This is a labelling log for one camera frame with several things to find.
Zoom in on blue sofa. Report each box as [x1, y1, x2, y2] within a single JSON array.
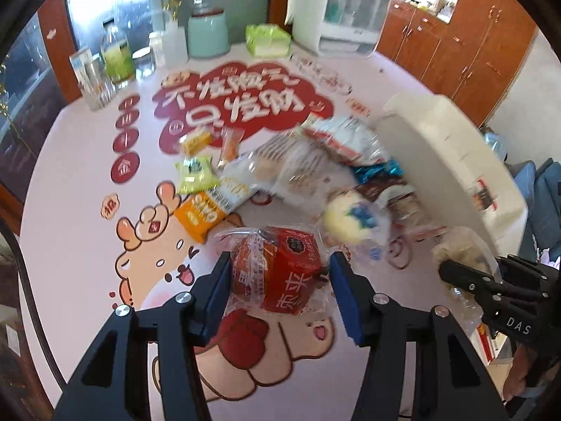
[[504, 157, 561, 268]]

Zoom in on white desktop organizer cabinet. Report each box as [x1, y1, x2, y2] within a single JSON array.
[[284, 0, 396, 59]]

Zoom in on white bread packet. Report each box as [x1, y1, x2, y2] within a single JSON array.
[[209, 151, 266, 216]]

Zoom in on brown wooden cabinet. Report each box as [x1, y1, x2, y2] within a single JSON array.
[[376, 0, 539, 126]]

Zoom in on green tissue pack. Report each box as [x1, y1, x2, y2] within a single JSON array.
[[244, 23, 292, 58]]

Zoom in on white and red snack packet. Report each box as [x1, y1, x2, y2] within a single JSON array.
[[302, 115, 388, 165]]

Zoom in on green snack packet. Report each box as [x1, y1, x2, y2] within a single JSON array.
[[175, 157, 220, 194]]

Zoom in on white storage box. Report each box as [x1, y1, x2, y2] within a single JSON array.
[[383, 93, 529, 256]]

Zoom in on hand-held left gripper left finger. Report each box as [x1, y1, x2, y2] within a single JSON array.
[[53, 252, 232, 421]]

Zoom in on round bun with blueberry print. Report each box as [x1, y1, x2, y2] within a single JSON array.
[[323, 191, 383, 246]]

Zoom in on brown snack packet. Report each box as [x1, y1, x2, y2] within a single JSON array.
[[364, 183, 448, 244]]

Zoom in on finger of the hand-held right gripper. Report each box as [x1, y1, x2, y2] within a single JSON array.
[[438, 259, 505, 302]]

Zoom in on mint green canister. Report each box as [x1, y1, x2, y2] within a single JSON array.
[[188, 7, 231, 59]]

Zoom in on orange snack stick packet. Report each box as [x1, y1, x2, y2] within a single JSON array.
[[217, 127, 244, 170]]

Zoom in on glass jar with green contents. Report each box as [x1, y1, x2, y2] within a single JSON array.
[[100, 21, 136, 87]]

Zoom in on glass door wooden cabinet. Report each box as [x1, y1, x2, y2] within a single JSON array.
[[0, 0, 82, 205]]

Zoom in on person's right hand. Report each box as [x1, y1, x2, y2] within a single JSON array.
[[509, 346, 541, 399]]

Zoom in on clear glass cups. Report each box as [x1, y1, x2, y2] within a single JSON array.
[[69, 49, 117, 112]]

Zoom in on blue snack packet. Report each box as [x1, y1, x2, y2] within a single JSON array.
[[352, 159, 405, 186]]

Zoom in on printed table mat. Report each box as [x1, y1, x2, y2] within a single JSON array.
[[20, 43, 487, 406]]

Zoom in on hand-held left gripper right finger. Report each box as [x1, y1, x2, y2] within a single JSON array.
[[330, 252, 509, 421]]

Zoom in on small yellow snack packet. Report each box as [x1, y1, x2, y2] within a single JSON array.
[[179, 129, 214, 157]]

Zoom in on clear pastry packet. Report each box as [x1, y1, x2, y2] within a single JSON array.
[[431, 226, 502, 314]]

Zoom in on clear bag of cakes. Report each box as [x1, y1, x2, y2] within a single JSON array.
[[245, 134, 340, 213]]

